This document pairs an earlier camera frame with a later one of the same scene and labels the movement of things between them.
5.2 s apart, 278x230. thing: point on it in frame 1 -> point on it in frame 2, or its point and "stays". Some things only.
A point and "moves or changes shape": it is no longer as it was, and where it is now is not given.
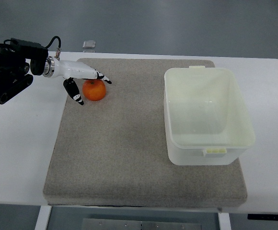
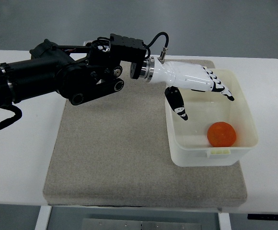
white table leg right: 224,221 stays
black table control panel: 270,217 stays
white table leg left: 43,219 stays
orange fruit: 94,89 moves or changes shape
